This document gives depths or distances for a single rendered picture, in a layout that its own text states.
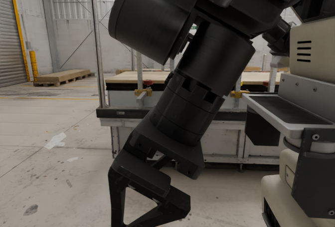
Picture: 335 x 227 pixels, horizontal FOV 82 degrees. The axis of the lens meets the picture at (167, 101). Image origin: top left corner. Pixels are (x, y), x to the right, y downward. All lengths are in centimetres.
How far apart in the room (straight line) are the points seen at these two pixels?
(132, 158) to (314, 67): 44
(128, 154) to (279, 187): 52
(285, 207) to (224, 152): 147
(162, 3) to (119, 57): 887
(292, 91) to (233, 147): 153
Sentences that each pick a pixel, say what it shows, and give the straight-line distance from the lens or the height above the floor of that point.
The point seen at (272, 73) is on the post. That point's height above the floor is 99.
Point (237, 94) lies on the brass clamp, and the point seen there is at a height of 84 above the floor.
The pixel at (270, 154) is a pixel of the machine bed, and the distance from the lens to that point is 217.
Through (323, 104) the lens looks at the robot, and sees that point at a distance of 44.
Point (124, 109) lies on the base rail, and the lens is 159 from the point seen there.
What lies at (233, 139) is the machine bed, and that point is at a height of 34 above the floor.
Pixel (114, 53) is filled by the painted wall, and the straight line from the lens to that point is 910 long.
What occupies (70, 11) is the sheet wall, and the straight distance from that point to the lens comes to 998.
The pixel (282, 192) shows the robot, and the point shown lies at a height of 80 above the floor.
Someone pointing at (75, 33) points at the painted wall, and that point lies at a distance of 980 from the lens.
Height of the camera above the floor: 116
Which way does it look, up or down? 15 degrees down
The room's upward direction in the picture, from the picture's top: straight up
